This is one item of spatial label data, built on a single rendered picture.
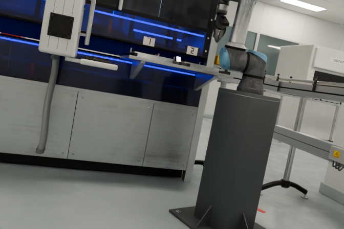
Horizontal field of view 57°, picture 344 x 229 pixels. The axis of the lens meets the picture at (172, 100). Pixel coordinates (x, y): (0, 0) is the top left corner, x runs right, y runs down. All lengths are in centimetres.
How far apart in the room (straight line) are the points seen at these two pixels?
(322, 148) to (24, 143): 206
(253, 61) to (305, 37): 706
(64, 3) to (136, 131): 108
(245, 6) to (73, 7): 89
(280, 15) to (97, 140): 673
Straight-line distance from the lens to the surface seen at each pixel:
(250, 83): 179
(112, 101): 233
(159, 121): 241
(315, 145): 255
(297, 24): 869
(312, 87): 262
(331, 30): 936
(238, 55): 176
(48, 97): 208
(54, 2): 178
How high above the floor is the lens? 80
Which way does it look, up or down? 4 degrees down
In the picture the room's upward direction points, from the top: 11 degrees clockwise
